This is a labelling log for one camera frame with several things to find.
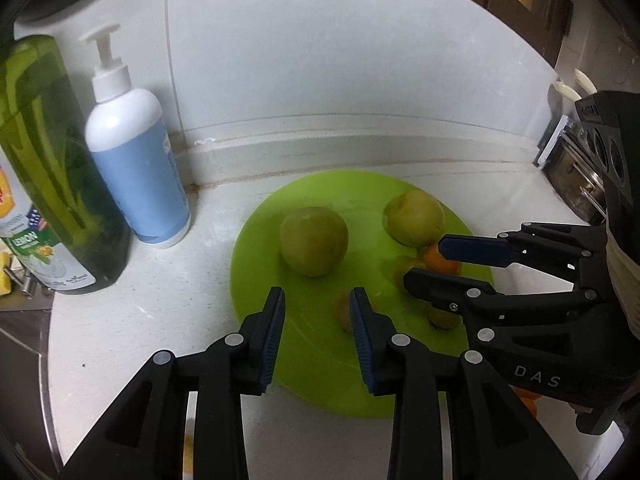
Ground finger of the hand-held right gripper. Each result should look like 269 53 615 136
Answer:
438 220 608 291
403 268 608 342

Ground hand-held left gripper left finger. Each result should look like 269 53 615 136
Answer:
59 286 287 480

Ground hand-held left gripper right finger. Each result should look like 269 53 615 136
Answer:
348 287 571 480

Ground orange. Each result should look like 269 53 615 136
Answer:
422 245 462 276
512 386 543 418

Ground brown kiwi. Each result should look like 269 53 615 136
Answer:
336 294 357 333

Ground green plate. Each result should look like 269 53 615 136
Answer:
230 170 496 420

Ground yellow-green round fruit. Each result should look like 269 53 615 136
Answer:
382 190 445 247

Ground green round fruit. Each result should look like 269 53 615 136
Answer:
279 206 349 278

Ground person's right forearm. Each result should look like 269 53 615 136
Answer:
606 220 640 341

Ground large steel pot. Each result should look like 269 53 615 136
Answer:
542 130 608 226

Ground white blue pump bottle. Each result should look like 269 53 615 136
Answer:
79 23 192 248

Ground small steel faucet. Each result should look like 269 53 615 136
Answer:
5 265 38 301

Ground steel sink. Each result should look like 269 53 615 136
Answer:
0 305 56 466

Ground green dish soap bottle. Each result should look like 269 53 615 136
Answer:
0 35 132 295

